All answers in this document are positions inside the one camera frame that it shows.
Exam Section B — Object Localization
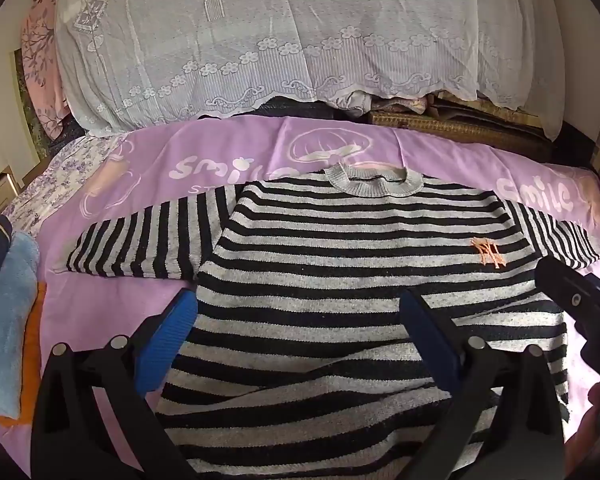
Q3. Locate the purple printed blanket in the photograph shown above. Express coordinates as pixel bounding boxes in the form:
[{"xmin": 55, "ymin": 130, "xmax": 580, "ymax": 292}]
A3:
[{"xmin": 0, "ymin": 115, "xmax": 600, "ymax": 480}]

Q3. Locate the brown woven mat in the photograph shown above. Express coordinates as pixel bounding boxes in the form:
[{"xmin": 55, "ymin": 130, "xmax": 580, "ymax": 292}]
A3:
[{"xmin": 370, "ymin": 105, "xmax": 576, "ymax": 161}]

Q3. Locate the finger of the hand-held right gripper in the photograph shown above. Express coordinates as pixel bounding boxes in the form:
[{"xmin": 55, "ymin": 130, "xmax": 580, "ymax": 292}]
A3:
[{"xmin": 534, "ymin": 255, "xmax": 600, "ymax": 328}]

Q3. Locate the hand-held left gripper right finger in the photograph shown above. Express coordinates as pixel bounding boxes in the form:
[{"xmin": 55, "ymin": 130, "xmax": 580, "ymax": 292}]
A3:
[{"xmin": 399, "ymin": 287, "xmax": 568, "ymax": 480}]

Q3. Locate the person's right hand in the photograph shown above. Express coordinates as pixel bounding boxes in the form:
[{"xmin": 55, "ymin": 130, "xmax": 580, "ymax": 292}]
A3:
[{"xmin": 564, "ymin": 379, "xmax": 600, "ymax": 467}]

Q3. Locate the light blue towel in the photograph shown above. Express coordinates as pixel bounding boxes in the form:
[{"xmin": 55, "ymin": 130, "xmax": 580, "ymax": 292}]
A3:
[{"xmin": 0, "ymin": 232, "xmax": 41, "ymax": 418}]

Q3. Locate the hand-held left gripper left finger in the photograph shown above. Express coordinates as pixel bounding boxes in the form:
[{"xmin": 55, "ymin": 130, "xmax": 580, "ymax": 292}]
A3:
[{"xmin": 30, "ymin": 287, "xmax": 201, "ymax": 480}]

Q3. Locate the wooden nightstand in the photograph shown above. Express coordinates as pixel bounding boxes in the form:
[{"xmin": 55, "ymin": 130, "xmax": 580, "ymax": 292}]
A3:
[{"xmin": 0, "ymin": 172, "xmax": 23, "ymax": 211}]

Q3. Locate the white lace cover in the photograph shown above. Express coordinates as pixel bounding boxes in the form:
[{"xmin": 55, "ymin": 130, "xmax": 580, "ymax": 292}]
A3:
[{"xmin": 52, "ymin": 0, "xmax": 571, "ymax": 143}]

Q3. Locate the black and grey striped sweater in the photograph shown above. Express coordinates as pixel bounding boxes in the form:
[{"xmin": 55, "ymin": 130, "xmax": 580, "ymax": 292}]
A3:
[{"xmin": 55, "ymin": 162, "xmax": 600, "ymax": 480}]

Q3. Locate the pink floral quilt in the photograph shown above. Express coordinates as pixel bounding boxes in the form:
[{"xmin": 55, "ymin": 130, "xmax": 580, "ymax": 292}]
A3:
[{"xmin": 20, "ymin": 0, "xmax": 73, "ymax": 141}]

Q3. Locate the purple floral sheet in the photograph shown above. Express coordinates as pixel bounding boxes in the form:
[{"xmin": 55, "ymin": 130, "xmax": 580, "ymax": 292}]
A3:
[{"xmin": 5, "ymin": 132, "xmax": 131, "ymax": 241}]

